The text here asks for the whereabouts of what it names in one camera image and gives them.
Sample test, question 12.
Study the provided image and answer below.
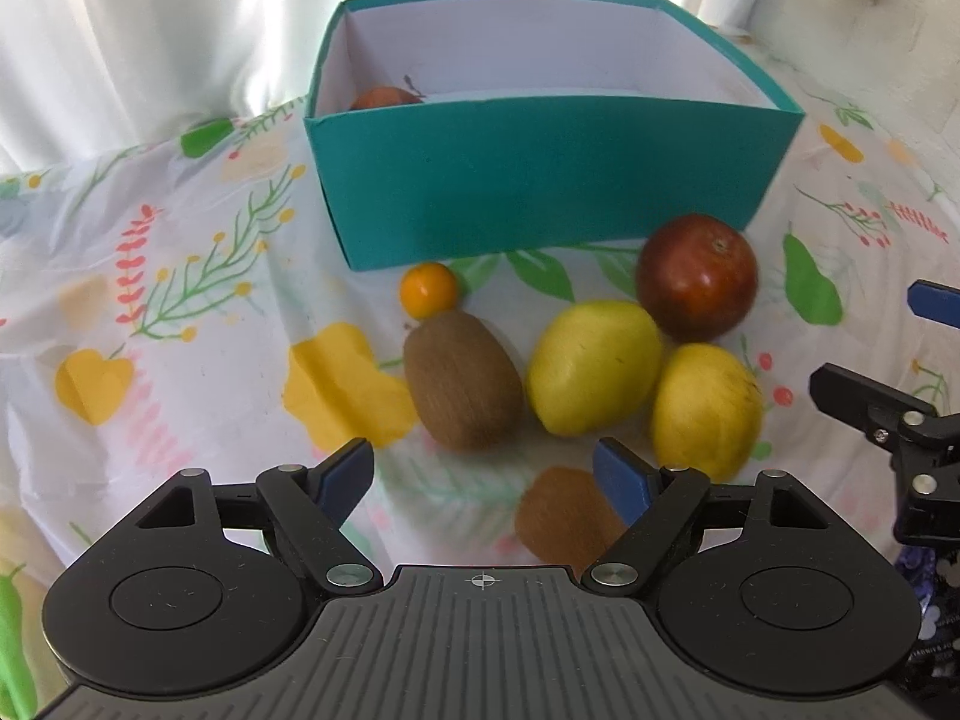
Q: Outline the white curtain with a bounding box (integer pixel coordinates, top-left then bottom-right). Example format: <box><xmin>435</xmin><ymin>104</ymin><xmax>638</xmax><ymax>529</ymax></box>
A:
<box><xmin>0</xmin><ymin>0</ymin><xmax>826</xmax><ymax>177</ymax></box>

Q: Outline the red apple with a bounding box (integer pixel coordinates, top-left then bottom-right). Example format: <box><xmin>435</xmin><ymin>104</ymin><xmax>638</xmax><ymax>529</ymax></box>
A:
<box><xmin>636</xmin><ymin>214</ymin><xmax>760</xmax><ymax>343</ymax></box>
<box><xmin>351</xmin><ymin>76</ymin><xmax>426</xmax><ymax>112</ymax></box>

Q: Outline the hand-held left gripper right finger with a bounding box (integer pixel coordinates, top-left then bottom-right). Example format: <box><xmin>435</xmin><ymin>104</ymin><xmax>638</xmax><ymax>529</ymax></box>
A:
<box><xmin>583</xmin><ymin>437</ymin><xmax>833</xmax><ymax>593</ymax></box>

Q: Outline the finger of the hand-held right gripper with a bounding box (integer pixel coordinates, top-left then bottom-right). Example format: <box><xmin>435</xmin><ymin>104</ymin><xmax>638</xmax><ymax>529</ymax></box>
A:
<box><xmin>906</xmin><ymin>280</ymin><xmax>960</xmax><ymax>329</ymax></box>
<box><xmin>808</xmin><ymin>362</ymin><xmax>960</xmax><ymax>547</ymax></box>

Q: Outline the brown kiwi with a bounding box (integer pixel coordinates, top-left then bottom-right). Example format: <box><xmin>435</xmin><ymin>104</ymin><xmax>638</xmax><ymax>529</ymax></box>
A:
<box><xmin>403</xmin><ymin>311</ymin><xmax>524</xmax><ymax>452</ymax></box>
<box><xmin>514</xmin><ymin>466</ymin><xmax>628</xmax><ymax>567</ymax></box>

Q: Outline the greenish yellow lemon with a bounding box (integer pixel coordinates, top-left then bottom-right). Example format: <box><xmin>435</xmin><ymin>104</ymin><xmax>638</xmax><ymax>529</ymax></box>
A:
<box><xmin>526</xmin><ymin>301</ymin><xmax>665</xmax><ymax>437</ymax></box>

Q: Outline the small orange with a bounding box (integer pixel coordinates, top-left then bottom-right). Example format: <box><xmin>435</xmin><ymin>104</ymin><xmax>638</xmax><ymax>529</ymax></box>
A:
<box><xmin>400</xmin><ymin>262</ymin><xmax>460</xmax><ymax>318</ymax></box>

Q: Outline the teal cardboard box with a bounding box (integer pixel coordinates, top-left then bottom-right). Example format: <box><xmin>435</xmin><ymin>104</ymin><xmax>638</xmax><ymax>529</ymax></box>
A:
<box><xmin>302</xmin><ymin>0</ymin><xmax>806</xmax><ymax>271</ymax></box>

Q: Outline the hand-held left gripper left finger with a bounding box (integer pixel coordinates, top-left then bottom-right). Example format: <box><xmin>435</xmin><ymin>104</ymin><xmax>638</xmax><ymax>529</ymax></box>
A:
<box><xmin>133</xmin><ymin>437</ymin><xmax>383</xmax><ymax>593</ymax></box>

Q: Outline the floral plastic tablecloth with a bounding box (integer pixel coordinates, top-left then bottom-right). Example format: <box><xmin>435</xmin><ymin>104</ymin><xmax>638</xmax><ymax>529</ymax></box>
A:
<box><xmin>0</xmin><ymin>34</ymin><xmax>960</xmax><ymax>720</ymax></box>

